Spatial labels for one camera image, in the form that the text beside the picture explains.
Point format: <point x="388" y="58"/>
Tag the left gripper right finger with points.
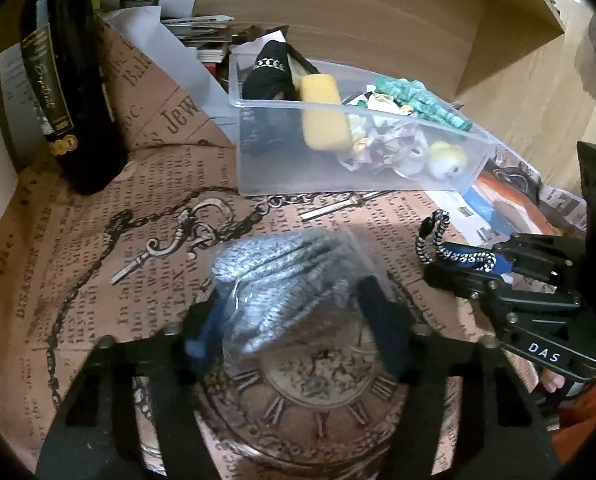
<point x="500" y="433"/>

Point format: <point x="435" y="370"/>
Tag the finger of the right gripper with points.
<point x="532" y="255"/>
<point x="483" y="287"/>

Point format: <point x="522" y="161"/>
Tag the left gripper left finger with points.
<point x="94" y="434"/>

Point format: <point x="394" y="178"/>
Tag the yellow head felt doll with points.
<point x="445" y="131"/>

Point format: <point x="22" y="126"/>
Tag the clear plastic storage bin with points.
<point x="272" y="157"/>

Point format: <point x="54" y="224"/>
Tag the grey knit item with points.
<point x="292" y="292"/>

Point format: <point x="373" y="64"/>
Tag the yellow felt sponge ball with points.
<point x="325" y="129"/>

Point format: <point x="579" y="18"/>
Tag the black fabric headband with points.
<point x="276" y="73"/>

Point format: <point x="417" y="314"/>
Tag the orange poster paper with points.
<point x="510" y="195"/>

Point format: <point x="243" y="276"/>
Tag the newspaper print table mat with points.
<point x="132" y="258"/>

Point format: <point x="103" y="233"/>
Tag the stack of newspapers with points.
<point x="211" y="37"/>

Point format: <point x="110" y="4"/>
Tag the dark wine bottle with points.
<point x="60" y="49"/>

